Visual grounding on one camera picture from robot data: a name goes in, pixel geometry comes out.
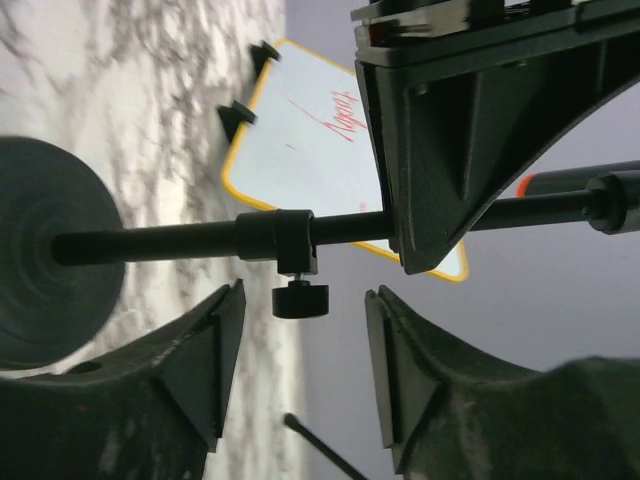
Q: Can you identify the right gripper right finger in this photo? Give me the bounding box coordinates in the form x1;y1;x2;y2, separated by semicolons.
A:
365;287;639;479

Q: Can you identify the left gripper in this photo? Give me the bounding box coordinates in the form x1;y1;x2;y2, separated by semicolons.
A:
351;1;639;274

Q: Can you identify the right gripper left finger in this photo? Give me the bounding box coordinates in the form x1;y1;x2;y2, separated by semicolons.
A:
1;282;246;479

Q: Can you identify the black microphone orange tip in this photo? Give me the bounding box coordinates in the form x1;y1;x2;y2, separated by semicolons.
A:
516;160;640;197

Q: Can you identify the black microphone stand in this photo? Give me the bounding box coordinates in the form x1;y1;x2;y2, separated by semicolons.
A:
0;134;640;374

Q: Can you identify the black tripod music stand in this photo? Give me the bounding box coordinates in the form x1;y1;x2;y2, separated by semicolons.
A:
282;412;367;480

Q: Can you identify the yellow-framed whiteboard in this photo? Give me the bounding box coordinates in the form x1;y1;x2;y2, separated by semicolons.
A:
215;38;471;284

